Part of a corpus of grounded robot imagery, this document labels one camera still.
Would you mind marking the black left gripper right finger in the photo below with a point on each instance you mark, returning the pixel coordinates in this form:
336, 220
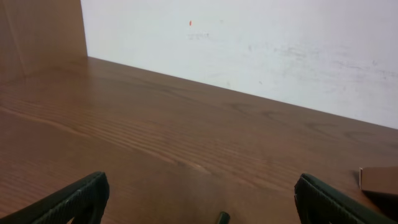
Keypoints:
318, 202

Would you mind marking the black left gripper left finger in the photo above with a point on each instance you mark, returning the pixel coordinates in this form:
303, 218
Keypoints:
83, 201

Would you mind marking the black marker pen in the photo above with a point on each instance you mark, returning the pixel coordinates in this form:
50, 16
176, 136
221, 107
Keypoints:
223, 218

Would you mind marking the brown cardboard box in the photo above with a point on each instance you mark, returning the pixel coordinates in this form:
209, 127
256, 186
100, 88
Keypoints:
379, 184

